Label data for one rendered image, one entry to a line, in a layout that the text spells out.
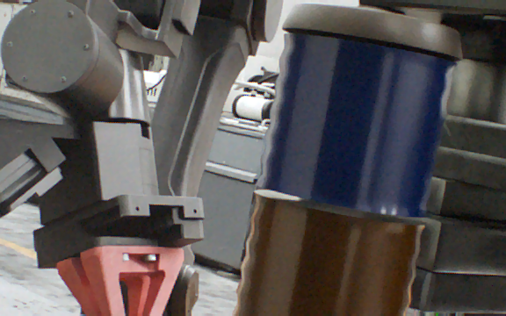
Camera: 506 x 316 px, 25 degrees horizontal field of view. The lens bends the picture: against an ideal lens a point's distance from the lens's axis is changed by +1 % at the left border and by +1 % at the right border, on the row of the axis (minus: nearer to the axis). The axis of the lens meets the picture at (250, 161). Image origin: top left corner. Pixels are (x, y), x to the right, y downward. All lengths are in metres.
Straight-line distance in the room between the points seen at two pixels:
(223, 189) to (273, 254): 7.42
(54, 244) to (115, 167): 0.07
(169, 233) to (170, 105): 0.24
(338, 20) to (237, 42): 0.74
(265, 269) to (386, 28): 0.06
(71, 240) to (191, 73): 0.28
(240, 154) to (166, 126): 6.62
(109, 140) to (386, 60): 0.49
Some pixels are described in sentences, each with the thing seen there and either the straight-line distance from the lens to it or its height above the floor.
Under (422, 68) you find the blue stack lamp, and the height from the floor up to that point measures 1.19.
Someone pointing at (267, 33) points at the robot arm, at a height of 1.23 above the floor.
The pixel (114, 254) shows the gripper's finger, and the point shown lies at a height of 1.07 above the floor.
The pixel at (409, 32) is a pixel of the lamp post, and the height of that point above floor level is 1.19.
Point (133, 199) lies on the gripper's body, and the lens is 0.69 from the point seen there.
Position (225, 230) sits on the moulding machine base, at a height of 0.30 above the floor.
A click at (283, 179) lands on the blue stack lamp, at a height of 1.16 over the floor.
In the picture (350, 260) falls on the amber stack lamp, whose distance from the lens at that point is 0.24.
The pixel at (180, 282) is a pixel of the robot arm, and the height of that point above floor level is 1.02.
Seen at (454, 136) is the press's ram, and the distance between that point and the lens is 0.50.
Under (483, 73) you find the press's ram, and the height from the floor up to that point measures 1.20.
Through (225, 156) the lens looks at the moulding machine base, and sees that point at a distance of 7.68.
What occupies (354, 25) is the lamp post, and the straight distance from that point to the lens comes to 0.24.
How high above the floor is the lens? 1.17
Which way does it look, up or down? 3 degrees down
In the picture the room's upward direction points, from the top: 10 degrees clockwise
